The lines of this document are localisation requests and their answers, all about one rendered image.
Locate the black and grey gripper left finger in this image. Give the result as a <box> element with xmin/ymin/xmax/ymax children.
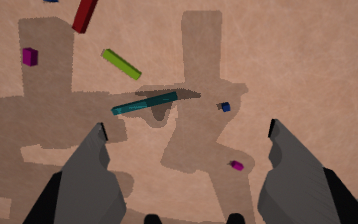
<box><xmin>23</xmin><ymin>122</ymin><xmax>126</xmax><ymax>224</ymax></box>

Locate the red rod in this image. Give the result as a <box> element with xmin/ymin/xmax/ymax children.
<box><xmin>72</xmin><ymin>0</ymin><xmax>98</xmax><ymax>34</ymax></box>

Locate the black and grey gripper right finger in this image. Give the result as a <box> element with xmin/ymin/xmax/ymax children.
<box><xmin>257</xmin><ymin>119</ymin><xmax>358</xmax><ymax>224</ymax></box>

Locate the magenta rod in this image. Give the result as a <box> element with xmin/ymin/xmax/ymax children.
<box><xmin>23</xmin><ymin>48</ymin><xmax>38</xmax><ymax>66</ymax></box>
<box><xmin>231</xmin><ymin>160</ymin><xmax>244</xmax><ymax>171</ymax></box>

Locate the lime green rod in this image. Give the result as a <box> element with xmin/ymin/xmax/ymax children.
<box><xmin>103</xmin><ymin>49</ymin><xmax>142</xmax><ymax>81</ymax></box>

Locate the turquoise rod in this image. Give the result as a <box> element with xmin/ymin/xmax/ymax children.
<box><xmin>111</xmin><ymin>91</ymin><xmax>178</xmax><ymax>115</ymax></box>

